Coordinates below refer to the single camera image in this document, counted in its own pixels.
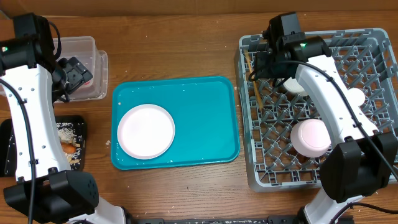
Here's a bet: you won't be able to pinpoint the orange carrot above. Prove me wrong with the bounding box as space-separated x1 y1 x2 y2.
61 142 76 154

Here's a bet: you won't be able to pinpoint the black rectangular tray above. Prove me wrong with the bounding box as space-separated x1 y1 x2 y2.
1 115 87 177

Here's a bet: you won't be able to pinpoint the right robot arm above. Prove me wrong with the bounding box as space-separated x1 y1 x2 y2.
249 12 397 223

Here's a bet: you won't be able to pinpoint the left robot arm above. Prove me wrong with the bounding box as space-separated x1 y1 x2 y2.
1 13 133 223

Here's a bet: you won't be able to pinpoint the grey dishwasher rack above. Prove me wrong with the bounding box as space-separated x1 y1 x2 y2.
235 28 397 192

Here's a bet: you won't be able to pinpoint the rice and peanut scraps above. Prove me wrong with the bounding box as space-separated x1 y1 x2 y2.
6 122 85 166

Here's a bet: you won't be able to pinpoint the white saucer plate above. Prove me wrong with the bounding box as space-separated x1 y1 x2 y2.
282 78 308 96

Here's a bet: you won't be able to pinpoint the small white bowl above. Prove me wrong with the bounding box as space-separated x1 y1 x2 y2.
290 119 331 157

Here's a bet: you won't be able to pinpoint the small white cup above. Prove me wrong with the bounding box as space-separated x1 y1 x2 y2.
348 88 366 107

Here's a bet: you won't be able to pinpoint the clear plastic bin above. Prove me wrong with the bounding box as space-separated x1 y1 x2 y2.
61 36 108 101

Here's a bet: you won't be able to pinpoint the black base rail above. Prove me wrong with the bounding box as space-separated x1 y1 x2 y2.
132 215 303 224

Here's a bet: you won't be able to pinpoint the large white plate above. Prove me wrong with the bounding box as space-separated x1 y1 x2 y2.
117 104 175 160

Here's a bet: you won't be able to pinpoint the teal serving tray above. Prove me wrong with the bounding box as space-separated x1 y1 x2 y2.
110 76 240 170

